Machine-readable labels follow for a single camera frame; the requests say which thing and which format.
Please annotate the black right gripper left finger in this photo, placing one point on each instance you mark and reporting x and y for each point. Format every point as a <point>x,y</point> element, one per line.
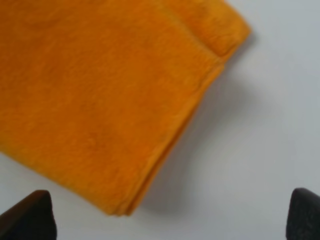
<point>32,218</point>

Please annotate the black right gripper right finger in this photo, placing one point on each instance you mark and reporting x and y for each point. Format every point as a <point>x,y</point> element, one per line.
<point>303,220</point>

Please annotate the orange terry towel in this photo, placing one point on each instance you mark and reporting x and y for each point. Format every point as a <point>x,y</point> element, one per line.
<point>94,94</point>

